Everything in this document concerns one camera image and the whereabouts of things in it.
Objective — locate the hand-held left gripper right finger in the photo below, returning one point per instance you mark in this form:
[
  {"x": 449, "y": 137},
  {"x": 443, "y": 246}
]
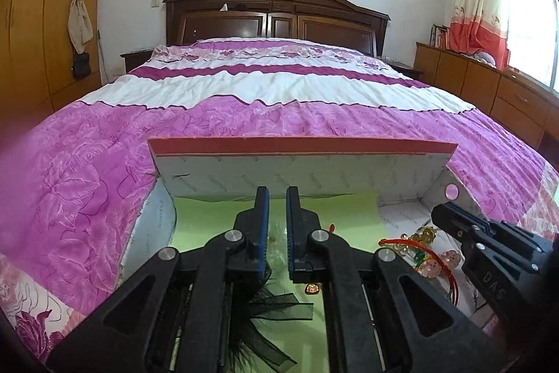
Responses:
[{"x": 291, "y": 237}]

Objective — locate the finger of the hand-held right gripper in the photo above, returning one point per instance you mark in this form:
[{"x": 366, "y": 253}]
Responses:
[{"x": 458, "y": 220}]

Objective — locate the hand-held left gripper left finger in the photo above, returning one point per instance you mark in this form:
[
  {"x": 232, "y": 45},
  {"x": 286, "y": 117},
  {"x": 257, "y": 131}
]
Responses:
[{"x": 262, "y": 237}]

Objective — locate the gold pendant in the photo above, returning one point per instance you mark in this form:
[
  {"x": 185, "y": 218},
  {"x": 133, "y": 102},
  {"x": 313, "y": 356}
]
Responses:
[{"x": 311, "y": 290}]

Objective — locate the red cardboard box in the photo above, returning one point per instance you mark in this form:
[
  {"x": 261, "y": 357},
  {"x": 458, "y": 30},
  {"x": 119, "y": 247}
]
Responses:
[{"x": 305, "y": 167}]

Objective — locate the green paper sheet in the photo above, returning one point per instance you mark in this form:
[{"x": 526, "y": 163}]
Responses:
[{"x": 340, "y": 215}]

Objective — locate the black feather hair accessory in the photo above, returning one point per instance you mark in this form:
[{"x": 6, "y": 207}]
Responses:
[{"x": 279, "y": 309}]

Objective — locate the floral purple quilt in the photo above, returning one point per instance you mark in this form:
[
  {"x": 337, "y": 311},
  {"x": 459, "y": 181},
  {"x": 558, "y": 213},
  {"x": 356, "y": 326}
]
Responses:
[{"x": 218, "y": 119}]

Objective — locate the low wooden cabinet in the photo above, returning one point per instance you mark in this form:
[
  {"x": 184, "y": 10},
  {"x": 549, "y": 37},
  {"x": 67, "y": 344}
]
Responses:
[{"x": 480, "y": 80}]

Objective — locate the dark wooden nightstand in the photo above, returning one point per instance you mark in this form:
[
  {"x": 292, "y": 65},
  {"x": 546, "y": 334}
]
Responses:
[
  {"x": 135, "y": 60},
  {"x": 406, "y": 69}
]

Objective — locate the grey cushion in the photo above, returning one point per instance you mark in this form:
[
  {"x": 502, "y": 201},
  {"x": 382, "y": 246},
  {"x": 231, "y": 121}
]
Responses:
[{"x": 485, "y": 58}]

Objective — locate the row of books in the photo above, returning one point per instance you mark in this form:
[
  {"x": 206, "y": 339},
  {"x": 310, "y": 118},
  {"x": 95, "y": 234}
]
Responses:
[{"x": 439, "y": 36}]

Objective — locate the window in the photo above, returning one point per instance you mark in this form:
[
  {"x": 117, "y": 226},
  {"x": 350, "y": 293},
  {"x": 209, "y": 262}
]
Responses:
[{"x": 533, "y": 28}]

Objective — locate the dark wooden headboard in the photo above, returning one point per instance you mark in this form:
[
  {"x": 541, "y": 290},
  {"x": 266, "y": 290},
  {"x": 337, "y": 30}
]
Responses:
[{"x": 279, "y": 6}]

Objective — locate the thin pole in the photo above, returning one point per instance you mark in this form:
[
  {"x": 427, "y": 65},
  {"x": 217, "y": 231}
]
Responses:
[{"x": 102, "y": 58}]

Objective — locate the black hanging bag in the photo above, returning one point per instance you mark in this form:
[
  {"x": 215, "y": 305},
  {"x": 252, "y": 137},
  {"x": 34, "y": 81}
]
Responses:
[{"x": 81, "y": 65}]

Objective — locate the white towel on wardrobe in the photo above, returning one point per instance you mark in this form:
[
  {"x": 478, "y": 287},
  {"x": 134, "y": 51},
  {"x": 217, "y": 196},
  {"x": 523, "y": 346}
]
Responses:
[{"x": 80, "y": 23}]

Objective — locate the wooden wardrobe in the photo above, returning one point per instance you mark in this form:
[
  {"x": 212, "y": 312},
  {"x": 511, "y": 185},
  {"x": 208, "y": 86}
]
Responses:
[{"x": 35, "y": 28}]

